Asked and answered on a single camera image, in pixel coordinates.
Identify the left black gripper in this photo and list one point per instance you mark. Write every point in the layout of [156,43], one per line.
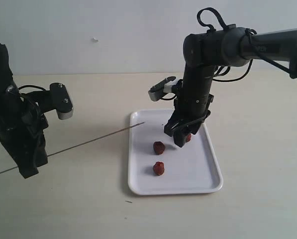
[22,122]

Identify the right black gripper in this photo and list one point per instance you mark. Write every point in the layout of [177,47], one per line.
[187,118]

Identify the thin metal skewer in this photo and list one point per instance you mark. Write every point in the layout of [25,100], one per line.
[83,143]

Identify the dark brown round object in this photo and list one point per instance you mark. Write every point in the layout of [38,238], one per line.
[158,147]

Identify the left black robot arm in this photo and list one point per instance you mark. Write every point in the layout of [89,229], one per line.
[7,83]

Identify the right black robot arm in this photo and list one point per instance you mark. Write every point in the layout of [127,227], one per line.
[205,53]

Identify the white plastic tray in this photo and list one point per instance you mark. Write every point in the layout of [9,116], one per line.
[191,169]

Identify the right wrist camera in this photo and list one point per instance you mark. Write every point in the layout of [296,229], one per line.
[156,92]

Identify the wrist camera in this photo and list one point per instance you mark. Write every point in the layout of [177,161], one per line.
[61,101]
[156,92]

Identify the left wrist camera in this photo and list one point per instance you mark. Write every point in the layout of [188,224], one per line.
[61,101]

